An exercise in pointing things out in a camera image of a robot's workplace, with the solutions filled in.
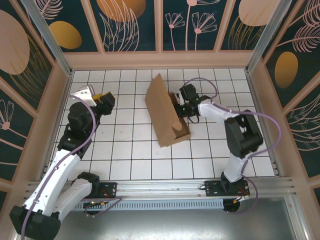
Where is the aluminium table edge rail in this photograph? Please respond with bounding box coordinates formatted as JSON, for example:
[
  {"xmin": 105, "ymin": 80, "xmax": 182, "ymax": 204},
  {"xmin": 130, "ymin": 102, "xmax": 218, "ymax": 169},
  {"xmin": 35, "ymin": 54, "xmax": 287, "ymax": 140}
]
[
  {"xmin": 244, "ymin": 71, "xmax": 280, "ymax": 178},
  {"xmin": 37, "ymin": 70, "xmax": 74, "ymax": 181}
]

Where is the aluminium frame post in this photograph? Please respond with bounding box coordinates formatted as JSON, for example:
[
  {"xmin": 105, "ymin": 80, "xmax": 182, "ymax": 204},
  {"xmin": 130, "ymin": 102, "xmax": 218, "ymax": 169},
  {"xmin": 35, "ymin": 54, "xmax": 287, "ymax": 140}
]
[
  {"xmin": 245, "ymin": 0, "xmax": 300, "ymax": 76},
  {"xmin": 20, "ymin": 0, "xmax": 74, "ymax": 76}
]

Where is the grey slotted cable duct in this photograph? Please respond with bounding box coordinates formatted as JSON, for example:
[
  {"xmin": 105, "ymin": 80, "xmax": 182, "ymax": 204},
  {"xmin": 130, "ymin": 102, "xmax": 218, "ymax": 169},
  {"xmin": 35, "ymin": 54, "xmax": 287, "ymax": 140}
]
[{"xmin": 73, "ymin": 198, "xmax": 225, "ymax": 211}]

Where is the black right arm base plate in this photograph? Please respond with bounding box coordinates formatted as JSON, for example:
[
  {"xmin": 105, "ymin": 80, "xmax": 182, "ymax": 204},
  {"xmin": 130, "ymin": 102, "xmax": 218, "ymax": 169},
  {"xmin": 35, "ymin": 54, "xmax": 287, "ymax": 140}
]
[{"xmin": 204, "ymin": 180, "xmax": 251, "ymax": 198}]

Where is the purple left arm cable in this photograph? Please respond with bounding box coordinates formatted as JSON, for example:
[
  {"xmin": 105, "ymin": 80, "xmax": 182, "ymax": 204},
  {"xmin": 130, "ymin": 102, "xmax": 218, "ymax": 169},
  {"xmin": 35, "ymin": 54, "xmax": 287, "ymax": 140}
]
[{"xmin": 19, "ymin": 98, "xmax": 124, "ymax": 237}]

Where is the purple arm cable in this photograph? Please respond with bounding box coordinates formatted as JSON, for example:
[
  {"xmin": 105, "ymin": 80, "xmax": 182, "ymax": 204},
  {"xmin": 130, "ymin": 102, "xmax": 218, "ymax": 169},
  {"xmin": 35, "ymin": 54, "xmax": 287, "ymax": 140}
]
[
  {"xmin": 19, "ymin": 98, "xmax": 124, "ymax": 237},
  {"xmin": 184, "ymin": 77, "xmax": 282, "ymax": 216}
]

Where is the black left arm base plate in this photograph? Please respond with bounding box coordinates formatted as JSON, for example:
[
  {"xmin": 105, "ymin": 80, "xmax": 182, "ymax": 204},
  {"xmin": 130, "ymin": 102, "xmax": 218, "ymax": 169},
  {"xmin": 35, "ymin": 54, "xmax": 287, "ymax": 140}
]
[{"xmin": 94, "ymin": 181, "xmax": 118, "ymax": 200}]

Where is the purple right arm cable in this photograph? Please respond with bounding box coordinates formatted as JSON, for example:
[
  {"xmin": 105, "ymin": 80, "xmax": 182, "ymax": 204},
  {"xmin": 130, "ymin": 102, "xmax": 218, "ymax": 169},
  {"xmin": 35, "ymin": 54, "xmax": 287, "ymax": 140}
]
[{"xmin": 184, "ymin": 77, "xmax": 282, "ymax": 216}]

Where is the small connector with wires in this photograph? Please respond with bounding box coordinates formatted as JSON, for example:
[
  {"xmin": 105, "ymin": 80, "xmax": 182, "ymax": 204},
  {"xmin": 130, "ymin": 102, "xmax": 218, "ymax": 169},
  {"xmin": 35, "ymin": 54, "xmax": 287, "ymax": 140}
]
[
  {"xmin": 233, "ymin": 194, "xmax": 251, "ymax": 203},
  {"xmin": 83, "ymin": 199, "xmax": 107, "ymax": 208}
]

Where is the aluminium mounting rail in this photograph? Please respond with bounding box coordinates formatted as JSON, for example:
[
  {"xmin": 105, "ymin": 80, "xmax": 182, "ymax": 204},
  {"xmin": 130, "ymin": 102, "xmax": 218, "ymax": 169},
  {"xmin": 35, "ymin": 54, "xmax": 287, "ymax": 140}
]
[{"xmin": 23, "ymin": 176, "xmax": 297, "ymax": 201}]

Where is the dark floral wall panel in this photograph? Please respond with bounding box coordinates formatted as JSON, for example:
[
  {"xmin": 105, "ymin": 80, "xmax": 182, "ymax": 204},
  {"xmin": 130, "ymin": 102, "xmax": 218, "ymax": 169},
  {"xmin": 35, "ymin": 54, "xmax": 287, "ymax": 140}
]
[
  {"xmin": 284, "ymin": 92, "xmax": 320, "ymax": 179},
  {"xmin": 264, "ymin": 0, "xmax": 320, "ymax": 109},
  {"xmin": 219, "ymin": 0, "xmax": 285, "ymax": 51},
  {"xmin": 0, "ymin": 0, "xmax": 55, "ymax": 111},
  {"xmin": 162, "ymin": 0, "xmax": 230, "ymax": 52},
  {"xmin": 0, "ymin": 81, "xmax": 35, "ymax": 181},
  {"xmin": 89, "ymin": 0, "xmax": 157, "ymax": 53},
  {"xmin": 34, "ymin": 0, "xmax": 105, "ymax": 53}
]

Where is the grey metal sheet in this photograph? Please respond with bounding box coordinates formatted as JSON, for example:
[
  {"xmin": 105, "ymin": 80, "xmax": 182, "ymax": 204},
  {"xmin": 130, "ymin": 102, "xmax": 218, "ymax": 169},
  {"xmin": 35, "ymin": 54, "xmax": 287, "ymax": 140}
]
[{"xmin": 14, "ymin": 196, "xmax": 310, "ymax": 240}]

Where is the brown cardboard paper box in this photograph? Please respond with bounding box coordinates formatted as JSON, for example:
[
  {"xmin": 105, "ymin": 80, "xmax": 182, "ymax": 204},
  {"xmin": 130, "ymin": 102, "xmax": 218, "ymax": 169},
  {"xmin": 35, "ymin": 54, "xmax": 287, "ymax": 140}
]
[{"xmin": 144, "ymin": 73, "xmax": 192, "ymax": 148}]

